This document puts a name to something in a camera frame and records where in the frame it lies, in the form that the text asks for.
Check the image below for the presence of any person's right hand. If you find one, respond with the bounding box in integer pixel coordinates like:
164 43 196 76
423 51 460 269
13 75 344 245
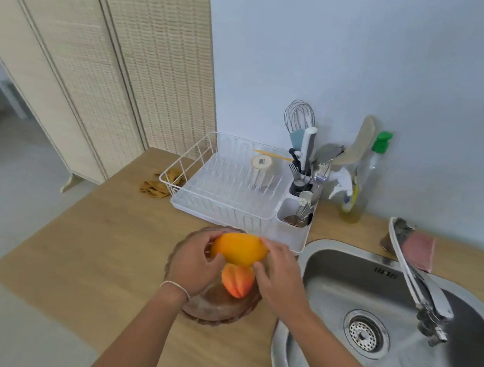
246 236 322 324

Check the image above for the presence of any person's left hand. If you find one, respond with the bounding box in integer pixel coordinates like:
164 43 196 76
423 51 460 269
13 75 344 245
158 222 232 307

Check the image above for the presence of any red yellow apple fruit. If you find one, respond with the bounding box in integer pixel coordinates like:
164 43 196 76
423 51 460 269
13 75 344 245
218 262 258 302

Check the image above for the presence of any orange mango fruit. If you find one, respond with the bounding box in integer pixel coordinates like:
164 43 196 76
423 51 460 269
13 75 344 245
209 229 271 271

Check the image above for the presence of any white dish rack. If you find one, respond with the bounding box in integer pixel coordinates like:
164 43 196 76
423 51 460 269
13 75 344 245
151 124 330 256

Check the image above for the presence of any person's left forearm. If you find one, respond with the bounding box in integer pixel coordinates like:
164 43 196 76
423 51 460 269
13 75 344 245
81 272 192 367

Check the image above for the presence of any white plastic cutlery holder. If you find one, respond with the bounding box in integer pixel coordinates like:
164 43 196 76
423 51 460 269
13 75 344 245
273 195 317 248

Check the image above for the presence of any stainless steel sink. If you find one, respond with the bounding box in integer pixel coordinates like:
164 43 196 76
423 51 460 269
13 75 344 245
268 234 484 367

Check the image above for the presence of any metal spoon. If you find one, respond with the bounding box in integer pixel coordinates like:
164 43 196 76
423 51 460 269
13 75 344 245
283 205 314 230

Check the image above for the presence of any yellow cloth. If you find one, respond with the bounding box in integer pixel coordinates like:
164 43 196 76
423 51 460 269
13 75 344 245
139 163 189 202

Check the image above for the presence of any metal sink strainer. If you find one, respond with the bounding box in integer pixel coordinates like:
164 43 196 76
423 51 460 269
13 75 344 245
339 307 395 362

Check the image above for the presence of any green capped dish soap bottle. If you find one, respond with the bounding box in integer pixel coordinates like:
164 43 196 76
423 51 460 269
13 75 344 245
338 126 395 229

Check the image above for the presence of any white spray bottle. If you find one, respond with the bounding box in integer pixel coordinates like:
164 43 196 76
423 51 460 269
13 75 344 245
325 165 357 204

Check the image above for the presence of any metal fork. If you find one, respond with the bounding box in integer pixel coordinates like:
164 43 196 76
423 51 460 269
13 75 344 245
312 162 331 185

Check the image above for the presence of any round white disc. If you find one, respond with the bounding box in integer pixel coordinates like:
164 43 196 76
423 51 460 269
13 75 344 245
251 153 274 171

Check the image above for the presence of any thin yellow stick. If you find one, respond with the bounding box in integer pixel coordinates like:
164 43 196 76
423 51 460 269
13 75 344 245
253 148 294 162

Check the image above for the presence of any chrome faucet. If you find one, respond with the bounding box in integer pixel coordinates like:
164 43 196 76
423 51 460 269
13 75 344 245
367 215 467 350

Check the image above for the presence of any pink sponge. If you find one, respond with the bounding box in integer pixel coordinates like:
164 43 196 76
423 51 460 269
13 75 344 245
398 230 438 275

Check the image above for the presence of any grey metal ladle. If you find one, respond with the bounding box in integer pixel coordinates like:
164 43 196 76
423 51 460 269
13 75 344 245
314 141 347 167

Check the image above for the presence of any teal spatula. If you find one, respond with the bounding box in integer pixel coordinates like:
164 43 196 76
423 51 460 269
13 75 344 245
287 127 306 152

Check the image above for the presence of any beige spatula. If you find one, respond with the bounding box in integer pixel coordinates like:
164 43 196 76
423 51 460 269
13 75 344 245
332 110 378 171

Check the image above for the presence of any woven rattan folding screen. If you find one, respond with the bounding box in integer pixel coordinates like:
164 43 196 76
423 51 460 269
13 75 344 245
0 0 236 214

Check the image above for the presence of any thin wrist bracelet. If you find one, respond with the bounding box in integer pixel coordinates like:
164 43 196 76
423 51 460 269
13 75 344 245
157 279 194 303

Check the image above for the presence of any black handled utensil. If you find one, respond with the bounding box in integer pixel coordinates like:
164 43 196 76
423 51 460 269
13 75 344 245
287 147 305 168

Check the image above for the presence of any white grey handled utensil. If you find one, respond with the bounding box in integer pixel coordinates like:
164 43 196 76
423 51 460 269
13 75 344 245
297 125 319 173

